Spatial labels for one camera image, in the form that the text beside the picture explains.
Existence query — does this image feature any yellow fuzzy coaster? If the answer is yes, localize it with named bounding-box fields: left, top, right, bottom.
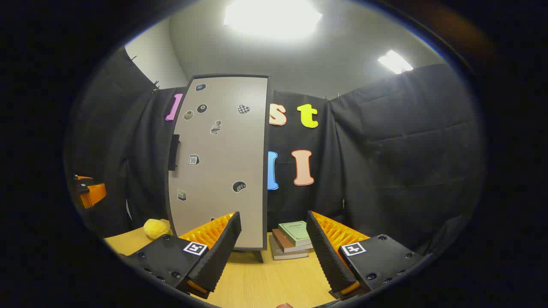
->
left=143, top=219, right=173, bottom=240

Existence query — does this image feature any large ceiling light panel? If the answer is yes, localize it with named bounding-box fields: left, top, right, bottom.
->
left=223, top=0, right=322, bottom=41

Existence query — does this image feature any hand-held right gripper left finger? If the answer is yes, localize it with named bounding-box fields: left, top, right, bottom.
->
left=118, top=211, right=242, bottom=300

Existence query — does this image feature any narrow ceiling light panel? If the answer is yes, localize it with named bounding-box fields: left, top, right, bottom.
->
left=378, top=50, right=414, bottom=74

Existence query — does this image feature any grey cabinet door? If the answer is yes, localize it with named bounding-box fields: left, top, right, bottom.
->
left=165, top=75, right=269, bottom=251

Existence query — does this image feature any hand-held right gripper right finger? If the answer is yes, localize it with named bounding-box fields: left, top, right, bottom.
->
left=305, top=210, right=424, bottom=300

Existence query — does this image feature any black cabinet door handle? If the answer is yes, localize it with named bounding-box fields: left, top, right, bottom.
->
left=168, top=134, right=180, bottom=172

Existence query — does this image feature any grey book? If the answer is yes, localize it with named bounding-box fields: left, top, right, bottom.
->
left=269, top=235, right=309, bottom=261

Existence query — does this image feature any black backdrop cloth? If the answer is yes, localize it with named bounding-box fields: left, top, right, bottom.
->
left=64, top=46, right=486, bottom=257

